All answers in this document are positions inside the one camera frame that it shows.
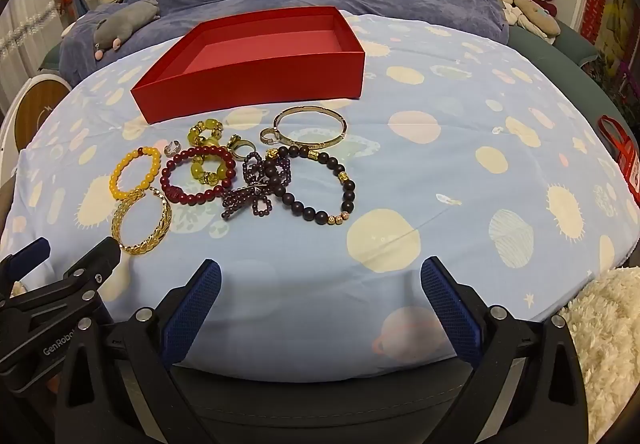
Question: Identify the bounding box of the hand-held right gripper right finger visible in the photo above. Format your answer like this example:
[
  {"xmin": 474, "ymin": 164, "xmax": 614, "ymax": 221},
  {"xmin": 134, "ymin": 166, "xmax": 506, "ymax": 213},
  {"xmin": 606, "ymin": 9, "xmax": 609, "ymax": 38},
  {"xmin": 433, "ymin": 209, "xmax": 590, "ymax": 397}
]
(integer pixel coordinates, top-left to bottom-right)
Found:
[{"xmin": 420, "ymin": 257, "xmax": 588, "ymax": 444}]

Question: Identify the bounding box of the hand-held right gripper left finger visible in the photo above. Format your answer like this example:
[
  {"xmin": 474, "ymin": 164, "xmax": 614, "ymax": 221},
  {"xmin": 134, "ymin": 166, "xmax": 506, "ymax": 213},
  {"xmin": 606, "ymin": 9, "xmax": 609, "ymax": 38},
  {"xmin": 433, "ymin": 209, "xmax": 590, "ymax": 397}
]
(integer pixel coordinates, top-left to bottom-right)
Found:
[{"xmin": 55, "ymin": 258, "xmax": 223, "ymax": 444}]

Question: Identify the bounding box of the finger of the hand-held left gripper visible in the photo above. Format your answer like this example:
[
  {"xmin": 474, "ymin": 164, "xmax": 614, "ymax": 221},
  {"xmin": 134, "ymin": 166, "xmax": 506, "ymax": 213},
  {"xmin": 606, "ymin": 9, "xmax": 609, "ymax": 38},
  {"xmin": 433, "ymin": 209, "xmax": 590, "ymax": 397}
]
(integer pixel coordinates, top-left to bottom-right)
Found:
[
  {"xmin": 0, "ymin": 237, "xmax": 52, "ymax": 292},
  {"xmin": 62, "ymin": 237, "xmax": 122, "ymax": 297}
]

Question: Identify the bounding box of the gold filigree bangle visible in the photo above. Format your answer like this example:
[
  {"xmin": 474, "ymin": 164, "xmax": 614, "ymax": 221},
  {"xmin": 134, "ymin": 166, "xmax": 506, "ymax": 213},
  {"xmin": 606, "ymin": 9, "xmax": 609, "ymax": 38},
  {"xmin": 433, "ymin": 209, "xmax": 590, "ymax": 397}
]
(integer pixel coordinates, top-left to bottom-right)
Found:
[{"xmin": 111, "ymin": 187, "xmax": 173, "ymax": 256}]

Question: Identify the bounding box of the yellow bead bracelet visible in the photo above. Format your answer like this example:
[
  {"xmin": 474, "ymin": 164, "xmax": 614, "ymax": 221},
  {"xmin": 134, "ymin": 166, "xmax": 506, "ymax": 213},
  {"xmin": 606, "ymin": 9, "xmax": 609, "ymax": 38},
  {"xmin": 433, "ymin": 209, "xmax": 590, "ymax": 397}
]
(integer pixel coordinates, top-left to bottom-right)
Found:
[{"xmin": 109, "ymin": 147, "xmax": 162, "ymax": 201}]

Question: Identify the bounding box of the dark red bead bracelet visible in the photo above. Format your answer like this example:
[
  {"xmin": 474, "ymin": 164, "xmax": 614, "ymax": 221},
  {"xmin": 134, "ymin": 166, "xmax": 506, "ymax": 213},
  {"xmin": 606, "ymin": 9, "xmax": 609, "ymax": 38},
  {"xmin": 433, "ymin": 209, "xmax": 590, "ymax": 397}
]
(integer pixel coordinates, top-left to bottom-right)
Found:
[{"xmin": 159, "ymin": 145, "xmax": 237, "ymax": 204}]

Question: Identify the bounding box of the purple bead bracelet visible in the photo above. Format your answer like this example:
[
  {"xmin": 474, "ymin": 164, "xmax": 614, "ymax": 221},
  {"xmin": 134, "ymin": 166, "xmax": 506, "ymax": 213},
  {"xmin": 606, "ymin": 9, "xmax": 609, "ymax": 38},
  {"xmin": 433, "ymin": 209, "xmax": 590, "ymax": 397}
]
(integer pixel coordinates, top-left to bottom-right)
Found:
[{"xmin": 220, "ymin": 151, "xmax": 293, "ymax": 221}]

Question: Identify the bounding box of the yellow gemstone bracelet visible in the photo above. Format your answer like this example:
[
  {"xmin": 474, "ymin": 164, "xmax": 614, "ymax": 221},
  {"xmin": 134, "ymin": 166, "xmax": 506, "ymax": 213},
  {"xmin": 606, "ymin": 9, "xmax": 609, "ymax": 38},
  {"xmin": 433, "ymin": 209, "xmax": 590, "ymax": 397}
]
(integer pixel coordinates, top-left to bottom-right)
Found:
[{"xmin": 187, "ymin": 119, "xmax": 224, "ymax": 185}]

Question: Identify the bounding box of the dark brown bead bracelet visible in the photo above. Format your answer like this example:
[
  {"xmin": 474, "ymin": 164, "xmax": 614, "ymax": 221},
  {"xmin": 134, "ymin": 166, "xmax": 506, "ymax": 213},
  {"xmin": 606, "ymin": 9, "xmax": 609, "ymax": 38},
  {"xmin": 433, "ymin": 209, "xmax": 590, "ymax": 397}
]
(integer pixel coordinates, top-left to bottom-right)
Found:
[{"xmin": 262, "ymin": 145, "xmax": 357, "ymax": 226}]

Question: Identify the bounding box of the thin gold bangle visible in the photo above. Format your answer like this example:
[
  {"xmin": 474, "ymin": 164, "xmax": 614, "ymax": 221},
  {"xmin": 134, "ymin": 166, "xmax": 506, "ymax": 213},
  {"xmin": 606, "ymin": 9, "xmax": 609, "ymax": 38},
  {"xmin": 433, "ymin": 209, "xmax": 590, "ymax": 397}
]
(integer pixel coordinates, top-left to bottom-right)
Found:
[{"xmin": 272, "ymin": 106, "xmax": 347, "ymax": 156}]

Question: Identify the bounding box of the red cardboard box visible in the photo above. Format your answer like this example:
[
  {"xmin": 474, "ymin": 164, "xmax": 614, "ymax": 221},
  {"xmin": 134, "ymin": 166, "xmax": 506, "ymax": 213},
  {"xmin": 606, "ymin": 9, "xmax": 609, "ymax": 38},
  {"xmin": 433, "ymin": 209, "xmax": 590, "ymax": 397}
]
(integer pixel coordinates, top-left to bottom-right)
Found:
[{"xmin": 131, "ymin": 6, "xmax": 366, "ymax": 125}]

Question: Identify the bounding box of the round white wooden stool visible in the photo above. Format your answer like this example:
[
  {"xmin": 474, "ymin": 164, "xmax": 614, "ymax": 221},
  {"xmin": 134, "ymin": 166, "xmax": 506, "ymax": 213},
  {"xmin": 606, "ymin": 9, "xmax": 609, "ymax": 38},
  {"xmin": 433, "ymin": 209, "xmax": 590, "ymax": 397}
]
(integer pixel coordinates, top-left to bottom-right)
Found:
[{"xmin": 0, "ymin": 76, "xmax": 72, "ymax": 157}]

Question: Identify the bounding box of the planet print bed sheet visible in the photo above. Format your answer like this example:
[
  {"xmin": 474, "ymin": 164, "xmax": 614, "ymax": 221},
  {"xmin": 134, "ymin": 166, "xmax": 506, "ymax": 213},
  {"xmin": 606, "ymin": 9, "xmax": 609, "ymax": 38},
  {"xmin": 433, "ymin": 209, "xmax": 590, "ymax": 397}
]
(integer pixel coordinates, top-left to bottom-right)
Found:
[{"xmin": 0, "ymin": 10, "xmax": 636, "ymax": 382}]

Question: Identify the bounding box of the cream fluffy rug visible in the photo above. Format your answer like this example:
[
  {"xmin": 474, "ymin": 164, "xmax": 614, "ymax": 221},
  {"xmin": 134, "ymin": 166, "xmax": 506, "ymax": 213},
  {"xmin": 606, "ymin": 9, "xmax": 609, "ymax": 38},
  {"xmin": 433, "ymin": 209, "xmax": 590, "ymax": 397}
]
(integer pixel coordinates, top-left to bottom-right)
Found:
[{"xmin": 557, "ymin": 267, "xmax": 640, "ymax": 444}]

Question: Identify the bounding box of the white sheer curtain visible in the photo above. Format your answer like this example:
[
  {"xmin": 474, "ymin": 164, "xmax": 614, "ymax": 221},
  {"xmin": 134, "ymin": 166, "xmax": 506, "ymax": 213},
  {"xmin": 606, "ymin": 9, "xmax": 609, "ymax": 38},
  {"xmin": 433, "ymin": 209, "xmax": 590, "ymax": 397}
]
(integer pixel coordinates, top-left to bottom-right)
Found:
[{"xmin": 0, "ymin": 0, "xmax": 81, "ymax": 80}]

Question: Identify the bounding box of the red bag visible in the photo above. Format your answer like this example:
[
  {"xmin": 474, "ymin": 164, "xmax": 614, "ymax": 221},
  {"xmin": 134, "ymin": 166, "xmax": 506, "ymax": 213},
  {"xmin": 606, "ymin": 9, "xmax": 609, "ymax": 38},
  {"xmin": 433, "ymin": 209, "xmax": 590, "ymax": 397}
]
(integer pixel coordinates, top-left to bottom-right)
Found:
[{"xmin": 597, "ymin": 114, "xmax": 640, "ymax": 206}]

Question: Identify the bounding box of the grey plush mouse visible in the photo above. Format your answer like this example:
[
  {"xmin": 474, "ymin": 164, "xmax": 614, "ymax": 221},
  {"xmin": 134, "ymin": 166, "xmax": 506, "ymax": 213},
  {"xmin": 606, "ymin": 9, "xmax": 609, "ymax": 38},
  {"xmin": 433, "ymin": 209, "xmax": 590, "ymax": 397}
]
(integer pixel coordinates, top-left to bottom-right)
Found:
[{"xmin": 92, "ymin": 0, "xmax": 162, "ymax": 60}]

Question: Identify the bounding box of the beige plush toy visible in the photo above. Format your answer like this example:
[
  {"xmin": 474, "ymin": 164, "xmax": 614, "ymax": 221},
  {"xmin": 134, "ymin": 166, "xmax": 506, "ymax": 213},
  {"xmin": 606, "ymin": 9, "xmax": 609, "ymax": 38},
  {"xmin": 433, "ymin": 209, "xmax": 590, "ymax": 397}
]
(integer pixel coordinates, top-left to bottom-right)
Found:
[{"xmin": 510, "ymin": 0, "xmax": 562, "ymax": 39}]

